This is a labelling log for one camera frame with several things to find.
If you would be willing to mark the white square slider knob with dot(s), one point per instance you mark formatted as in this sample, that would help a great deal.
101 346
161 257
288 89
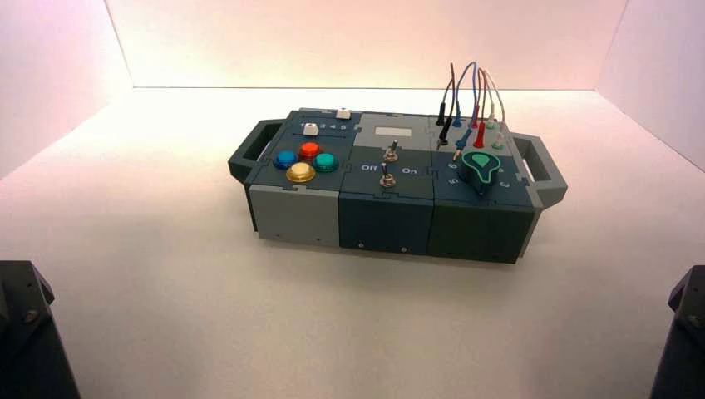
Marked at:
343 113
310 129

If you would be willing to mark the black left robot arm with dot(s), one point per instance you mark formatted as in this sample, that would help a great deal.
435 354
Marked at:
27 336

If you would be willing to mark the dark teal control box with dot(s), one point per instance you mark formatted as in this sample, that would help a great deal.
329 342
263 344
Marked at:
385 220

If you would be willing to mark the green-rimmed rotary dial knob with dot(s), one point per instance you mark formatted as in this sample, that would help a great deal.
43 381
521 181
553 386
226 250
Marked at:
480 168

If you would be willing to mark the green round push button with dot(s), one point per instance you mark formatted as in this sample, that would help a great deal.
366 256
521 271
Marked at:
326 162

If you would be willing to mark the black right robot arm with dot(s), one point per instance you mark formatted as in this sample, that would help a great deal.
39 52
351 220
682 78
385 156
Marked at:
683 341

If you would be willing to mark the red round push button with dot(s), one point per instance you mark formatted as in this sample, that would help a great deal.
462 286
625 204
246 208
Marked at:
309 150

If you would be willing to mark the grey display window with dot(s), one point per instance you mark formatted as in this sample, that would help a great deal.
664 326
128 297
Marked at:
393 131

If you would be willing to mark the yellow round push button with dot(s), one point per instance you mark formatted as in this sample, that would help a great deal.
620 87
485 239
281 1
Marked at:
301 172

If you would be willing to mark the metal toggle switch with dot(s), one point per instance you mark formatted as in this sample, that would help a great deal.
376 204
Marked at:
391 153
387 178

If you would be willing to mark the blue round push button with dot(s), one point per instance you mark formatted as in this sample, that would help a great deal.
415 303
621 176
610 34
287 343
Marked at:
285 160

